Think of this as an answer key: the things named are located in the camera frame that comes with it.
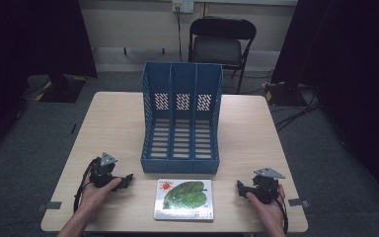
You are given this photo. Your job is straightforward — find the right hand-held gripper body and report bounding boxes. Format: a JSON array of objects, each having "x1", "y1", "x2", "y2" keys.
[{"x1": 250, "y1": 167, "x2": 286, "y2": 205}]

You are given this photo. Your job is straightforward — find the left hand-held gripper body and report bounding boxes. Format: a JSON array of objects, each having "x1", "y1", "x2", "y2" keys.
[{"x1": 88, "y1": 151, "x2": 119, "y2": 190}]

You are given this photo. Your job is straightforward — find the picture book with green leaf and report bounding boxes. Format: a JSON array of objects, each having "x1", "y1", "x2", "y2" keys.
[{"x1": 153, "y1": 178, "x2": 215, "y2": 221}]

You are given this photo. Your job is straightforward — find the blue three-slot file rack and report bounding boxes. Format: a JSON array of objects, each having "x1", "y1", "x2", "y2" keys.
[{"x1": 140, "y1": 61, "x2": 225, "y2": 175}]

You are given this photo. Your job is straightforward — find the person's right hand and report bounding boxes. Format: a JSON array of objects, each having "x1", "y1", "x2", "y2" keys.
[{"x1": 245, "y1": 184, "x2": 287, "y2": 230}]

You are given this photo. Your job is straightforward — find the person's left hand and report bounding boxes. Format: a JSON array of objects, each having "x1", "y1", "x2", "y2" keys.
[{"x1": 78, "y1": 176, "x2": 123, "y2": 215}]

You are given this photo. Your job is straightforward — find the grey tape strip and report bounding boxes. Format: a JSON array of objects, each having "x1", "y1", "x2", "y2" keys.
[
  {"x1": 36, "y1": 200, "x2": 63, "y2": 212},
  {"x1": 287, "y1": 197, "x2": 311, "y2": 208}
]

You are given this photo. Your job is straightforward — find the black stand base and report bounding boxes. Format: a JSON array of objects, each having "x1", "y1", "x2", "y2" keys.
[
  {"x1": 34, "y1": 73, "x2": 88, "y2": 104},
  {"x1": 262, "y1": 80, "x2": 308, "y2": 108}
]

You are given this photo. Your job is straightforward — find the black folding chair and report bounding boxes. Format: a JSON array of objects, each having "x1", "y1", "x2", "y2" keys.
[{"x1": 188, "y1": 15, "x2": 258, "y2": 95}]

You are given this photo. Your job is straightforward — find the black curtain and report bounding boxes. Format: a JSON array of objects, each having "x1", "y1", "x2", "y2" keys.
[
  {"x1": 270, "y1": 0, "x2": 379, "y2": 212},
  {"x1": 0, "y1": 0, "x2": 99, "y2": 166}
]

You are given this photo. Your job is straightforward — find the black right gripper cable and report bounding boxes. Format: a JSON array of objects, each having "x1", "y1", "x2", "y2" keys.
[{"x1": 275, "y1": 191, "x2": 290, "y2": 236}]

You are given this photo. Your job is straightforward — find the black floor cables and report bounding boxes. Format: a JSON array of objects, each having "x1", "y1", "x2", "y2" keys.
[{"x1": 273, "y1": 88, "x2": 322, "y2": 132}]

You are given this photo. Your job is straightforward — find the black wall socket cable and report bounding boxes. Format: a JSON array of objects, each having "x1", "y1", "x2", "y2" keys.
[{"x1": 176, "y1": 11, "x2": 184, "y2": 63}]

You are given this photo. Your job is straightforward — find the white wall socket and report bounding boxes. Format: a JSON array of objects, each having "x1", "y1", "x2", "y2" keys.
[{"x1": 172, "y1": 0, "x2": 195, "y2": 15}]

